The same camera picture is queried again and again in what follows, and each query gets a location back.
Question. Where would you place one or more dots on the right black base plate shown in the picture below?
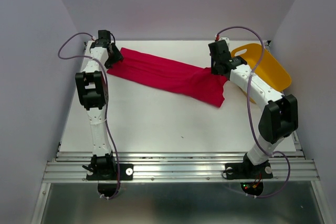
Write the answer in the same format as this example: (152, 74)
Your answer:
(246, 171)

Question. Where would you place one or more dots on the yellow plastic basket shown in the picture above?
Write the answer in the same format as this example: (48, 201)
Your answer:
(269, 78)

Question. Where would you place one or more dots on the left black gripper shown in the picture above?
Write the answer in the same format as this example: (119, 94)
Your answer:
(117, 56)

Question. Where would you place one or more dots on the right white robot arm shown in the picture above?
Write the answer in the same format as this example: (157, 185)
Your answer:
(279, 113)

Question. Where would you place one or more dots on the red t shirt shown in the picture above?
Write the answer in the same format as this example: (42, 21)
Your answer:
(170, 75)

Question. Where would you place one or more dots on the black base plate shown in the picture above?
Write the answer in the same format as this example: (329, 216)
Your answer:
(126, 173)
(246, 171)

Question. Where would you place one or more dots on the aluminium rail frame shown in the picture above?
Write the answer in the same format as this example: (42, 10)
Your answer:
(178, 148)

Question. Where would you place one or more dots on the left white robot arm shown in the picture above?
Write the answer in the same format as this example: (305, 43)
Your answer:
(92, 91)

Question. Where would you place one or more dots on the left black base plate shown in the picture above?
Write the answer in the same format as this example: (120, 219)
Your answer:
(126, 173)

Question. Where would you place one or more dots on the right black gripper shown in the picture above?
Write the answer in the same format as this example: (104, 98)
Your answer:
(213, 70)

